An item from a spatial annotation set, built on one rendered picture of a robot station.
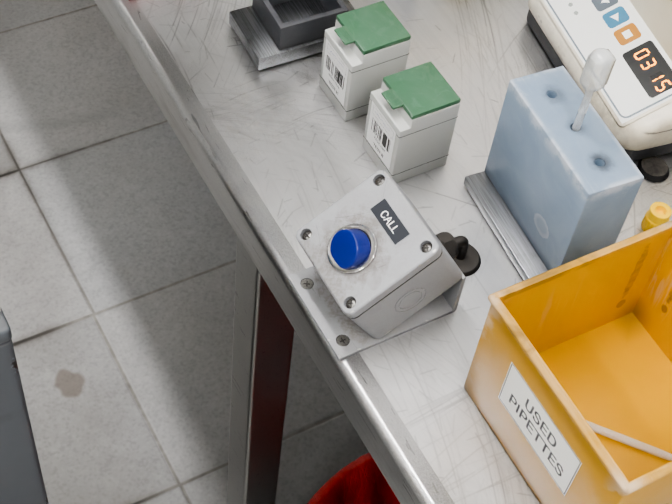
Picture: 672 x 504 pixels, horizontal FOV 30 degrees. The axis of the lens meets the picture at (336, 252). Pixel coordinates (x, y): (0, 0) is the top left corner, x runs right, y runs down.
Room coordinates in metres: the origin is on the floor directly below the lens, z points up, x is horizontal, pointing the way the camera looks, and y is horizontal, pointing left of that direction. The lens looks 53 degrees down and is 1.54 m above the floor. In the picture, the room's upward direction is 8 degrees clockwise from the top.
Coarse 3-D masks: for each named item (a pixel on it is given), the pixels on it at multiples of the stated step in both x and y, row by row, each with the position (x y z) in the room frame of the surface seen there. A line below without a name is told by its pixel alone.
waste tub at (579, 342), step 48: (624, 240) 0.46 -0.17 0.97; (528, 288) 0.42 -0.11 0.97; (576, 288) 0.44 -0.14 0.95; (624, 288) 0.47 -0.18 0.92; (480, 336) 0.41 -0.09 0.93; (528, 336) 0.43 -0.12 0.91; (576, 336) 0.45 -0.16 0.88; (624, 336) 0.46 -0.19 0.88; (480, 384) 0.40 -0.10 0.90; (528, 384) 0.37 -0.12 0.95; (576, 384) 0.42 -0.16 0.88; (624, 384) 0.42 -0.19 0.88; (528, 432) 0.36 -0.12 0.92; (576, 432) 0.34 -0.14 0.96; (624, 432) 0.39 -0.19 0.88; (528, 480) 0.35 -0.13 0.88; (576, 480) 0.32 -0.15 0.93; (624, 480) 0.31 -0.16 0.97
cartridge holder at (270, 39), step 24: (264, 0) 0.69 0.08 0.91; (288, 0) 0.72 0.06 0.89; (312, 0) 0.72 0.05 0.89; (336, 0) 0.70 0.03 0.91; (240, 24) 0.68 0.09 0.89; (264, 24) 0.68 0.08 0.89; (288, 24) 0.67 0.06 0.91; (312, 24) 0.68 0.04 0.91; (264, 48) 0.66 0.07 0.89; (288, 48) 0.67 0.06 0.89; (312, 48) 0.67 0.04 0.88
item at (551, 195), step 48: (528, 96) 0.57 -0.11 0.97; (576, 96) 0.57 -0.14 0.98; (528, 144) 0.55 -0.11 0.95; (576, 144) 0.53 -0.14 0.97; (480, 192) 0.56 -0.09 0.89; (528, 192) 0.54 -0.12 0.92; (576, 192) 0.50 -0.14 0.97; (624, 192) 0.51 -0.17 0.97; (528, 240) 0.52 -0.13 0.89; (576, 240) 0.49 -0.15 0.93
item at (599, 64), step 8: (600, 48) 0.55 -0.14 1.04; (592, 56) 0.54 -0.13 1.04; (600, 56) 0.54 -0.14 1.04; (608, 56) 0.54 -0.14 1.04; (592, 64) 0.54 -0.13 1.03; (600, 64) 0.54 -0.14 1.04; (608, 64) 0.54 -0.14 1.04; (584, 72) 0.54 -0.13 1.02; (592, 72) 0.54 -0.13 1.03; (600, 72) 0.54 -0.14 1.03; (608, 72) 0.54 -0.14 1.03; (584, 80) 0.54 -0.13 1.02; (592, 80) 0.54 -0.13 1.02; (600, 80) 0.54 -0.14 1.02; (584, 88) 0.54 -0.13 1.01; (592, 88) 0.54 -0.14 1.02; (600, 88) 0.54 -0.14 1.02
